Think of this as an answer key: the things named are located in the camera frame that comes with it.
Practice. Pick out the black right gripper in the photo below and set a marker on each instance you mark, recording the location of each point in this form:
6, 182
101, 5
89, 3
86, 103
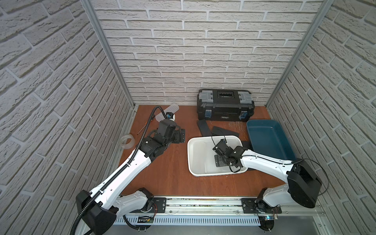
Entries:
218, 162

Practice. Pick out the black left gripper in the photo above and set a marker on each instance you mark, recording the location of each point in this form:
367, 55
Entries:
178, 135

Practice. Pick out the ribbed translucent pencil case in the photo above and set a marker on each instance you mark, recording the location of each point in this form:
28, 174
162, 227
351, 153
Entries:
172, 108

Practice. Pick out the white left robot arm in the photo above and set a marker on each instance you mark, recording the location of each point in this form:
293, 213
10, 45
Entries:
99, 208

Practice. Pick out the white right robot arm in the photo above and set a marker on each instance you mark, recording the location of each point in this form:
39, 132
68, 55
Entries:
302, 184

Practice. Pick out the white plastic storage box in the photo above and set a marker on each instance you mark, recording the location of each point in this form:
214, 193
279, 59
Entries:
201, 157

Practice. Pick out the long black pencil case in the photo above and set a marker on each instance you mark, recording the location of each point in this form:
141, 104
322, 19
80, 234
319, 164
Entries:
204, 128

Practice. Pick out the flat black pencil case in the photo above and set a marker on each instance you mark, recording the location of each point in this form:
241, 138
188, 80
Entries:
218, 131

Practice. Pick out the teal plastic storage tray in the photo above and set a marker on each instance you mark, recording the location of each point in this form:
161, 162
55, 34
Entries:
268, 138

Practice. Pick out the black plastic toolbox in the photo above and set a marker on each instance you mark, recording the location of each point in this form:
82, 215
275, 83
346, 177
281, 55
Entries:
225, 105

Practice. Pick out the clear tape roll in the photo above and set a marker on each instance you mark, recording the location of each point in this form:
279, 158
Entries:
127, 141

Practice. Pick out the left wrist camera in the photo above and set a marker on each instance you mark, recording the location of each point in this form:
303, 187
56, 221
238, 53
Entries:
170, 116

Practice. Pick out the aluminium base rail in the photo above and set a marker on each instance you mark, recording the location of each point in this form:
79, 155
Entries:
204, 211

